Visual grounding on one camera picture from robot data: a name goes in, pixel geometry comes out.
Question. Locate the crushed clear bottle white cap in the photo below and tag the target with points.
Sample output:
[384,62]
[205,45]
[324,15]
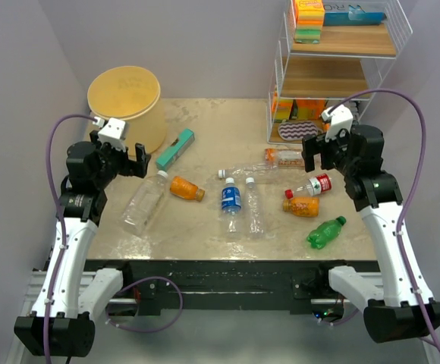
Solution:
[261,172]

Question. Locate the purple wavy pattern pouch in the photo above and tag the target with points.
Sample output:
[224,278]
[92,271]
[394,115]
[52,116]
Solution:
[294,131]

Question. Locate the sponge pack bottom shelf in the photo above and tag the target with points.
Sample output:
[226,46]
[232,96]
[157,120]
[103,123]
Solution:
[281,108]

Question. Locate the large clear square bottle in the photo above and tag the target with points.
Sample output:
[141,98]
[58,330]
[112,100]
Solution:
[143,204]

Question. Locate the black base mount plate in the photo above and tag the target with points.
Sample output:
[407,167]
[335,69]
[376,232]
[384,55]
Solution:
[292,286]

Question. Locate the red label red cap bottle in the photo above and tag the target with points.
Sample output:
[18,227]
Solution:
[314,186]

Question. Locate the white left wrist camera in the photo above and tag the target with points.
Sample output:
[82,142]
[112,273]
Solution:
[112,131]

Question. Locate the orange juice bottle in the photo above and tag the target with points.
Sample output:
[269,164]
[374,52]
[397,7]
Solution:
[302,206]
[186,190]

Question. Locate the white wire shelf rack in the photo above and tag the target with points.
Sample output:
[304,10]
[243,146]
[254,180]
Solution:
[347,60]

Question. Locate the yellow plastic bin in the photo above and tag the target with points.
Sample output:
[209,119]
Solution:
[132,94]

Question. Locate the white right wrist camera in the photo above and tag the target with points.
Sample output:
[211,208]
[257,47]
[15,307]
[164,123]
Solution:
[339,118]

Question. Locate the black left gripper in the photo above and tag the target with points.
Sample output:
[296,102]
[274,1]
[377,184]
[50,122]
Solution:
[130,167]

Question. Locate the teal rectangular box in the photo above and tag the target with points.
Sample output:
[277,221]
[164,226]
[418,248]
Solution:
[184,140]

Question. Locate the green plastic bottle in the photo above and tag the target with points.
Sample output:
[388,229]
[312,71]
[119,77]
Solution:
[324,234]

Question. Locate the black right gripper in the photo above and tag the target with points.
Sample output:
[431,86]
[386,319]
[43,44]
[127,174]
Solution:
[316,144]

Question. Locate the stacked colourful sponges top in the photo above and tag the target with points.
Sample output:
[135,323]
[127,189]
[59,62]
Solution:
[308,20]

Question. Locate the orange label clear bottle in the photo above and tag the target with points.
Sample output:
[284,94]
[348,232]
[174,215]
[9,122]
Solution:
[286,158]

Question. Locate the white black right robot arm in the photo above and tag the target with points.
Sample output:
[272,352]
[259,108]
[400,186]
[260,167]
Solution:
[403,307]

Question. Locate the orange box bottom shelf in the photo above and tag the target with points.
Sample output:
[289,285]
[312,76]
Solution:
[309,109]

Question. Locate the slim clear bottle white cap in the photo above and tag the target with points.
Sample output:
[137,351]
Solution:
[255,214]

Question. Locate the blue label clear bottle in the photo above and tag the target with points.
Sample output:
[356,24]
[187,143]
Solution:
[231,206]

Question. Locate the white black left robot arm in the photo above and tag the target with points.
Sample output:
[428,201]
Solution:
[82,202]

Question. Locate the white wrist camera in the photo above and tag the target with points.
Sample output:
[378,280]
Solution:
[112,131]
[339,118]

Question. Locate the blue box on shelf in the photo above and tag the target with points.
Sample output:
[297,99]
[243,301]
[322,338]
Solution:
[347,14]

